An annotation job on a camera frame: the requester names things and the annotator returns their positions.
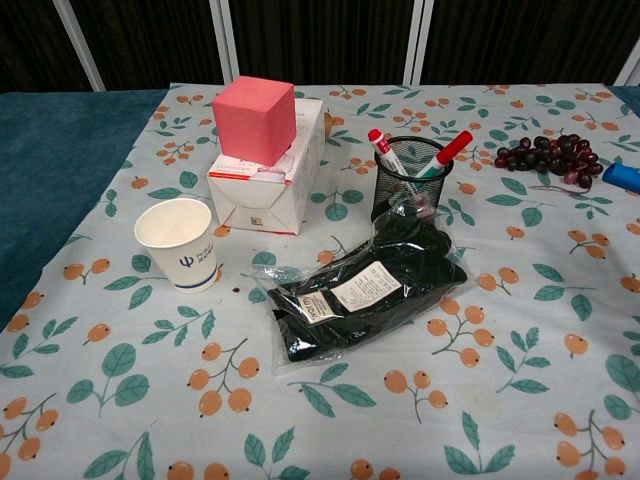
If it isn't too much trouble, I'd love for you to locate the blue cap marker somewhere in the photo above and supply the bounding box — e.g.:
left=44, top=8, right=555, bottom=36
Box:
left=601, top=161, right=640, bottom=192

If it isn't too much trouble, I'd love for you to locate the black mesh pen holder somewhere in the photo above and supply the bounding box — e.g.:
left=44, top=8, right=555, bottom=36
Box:
left=370, top=135, right=455, bottom=224

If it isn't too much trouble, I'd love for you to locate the red cap marker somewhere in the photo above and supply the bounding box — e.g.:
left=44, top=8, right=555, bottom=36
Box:
left=413, top=130, right=475, bottom=180
left=368, top=127, right=412, bottom=178

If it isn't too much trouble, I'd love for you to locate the white carton box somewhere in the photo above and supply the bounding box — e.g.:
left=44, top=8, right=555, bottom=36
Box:
left=206, top=97, right=327, bottom=236

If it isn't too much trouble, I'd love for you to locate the black cloth in plastic bag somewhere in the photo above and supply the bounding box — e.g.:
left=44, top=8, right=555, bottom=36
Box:
left=242, top=199, right=474, bottom=376

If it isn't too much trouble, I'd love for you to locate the floral print tablecloth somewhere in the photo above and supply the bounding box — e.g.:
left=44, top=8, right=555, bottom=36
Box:
left=0, top=82, right=640, bottom=480

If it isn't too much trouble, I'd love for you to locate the pink foam cube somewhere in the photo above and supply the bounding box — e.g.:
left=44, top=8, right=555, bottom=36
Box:
left=210, top=75, right=297, bottom=167

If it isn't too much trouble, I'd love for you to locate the white paper cup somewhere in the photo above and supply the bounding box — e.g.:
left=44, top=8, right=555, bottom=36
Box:
left=133, top=197, right=220, bottom=295

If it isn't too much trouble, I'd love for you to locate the dark pleated curtain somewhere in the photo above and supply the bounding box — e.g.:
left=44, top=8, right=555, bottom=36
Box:
left=0, top=0, right=640, bottom=94

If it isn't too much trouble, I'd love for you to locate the dark purple grape bunch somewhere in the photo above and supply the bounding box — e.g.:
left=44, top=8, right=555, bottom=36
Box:
left=494, top=133, right=605, bottom=191

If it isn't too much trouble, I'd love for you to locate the white frame post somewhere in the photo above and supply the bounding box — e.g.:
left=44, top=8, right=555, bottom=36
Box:
left=208, top=0, right=242, bottom=84
left=611, top=47, right=640, bottom=87
left=401, top=0, right=437, bottom=85
left=51, top=0, right=107, bottom=92

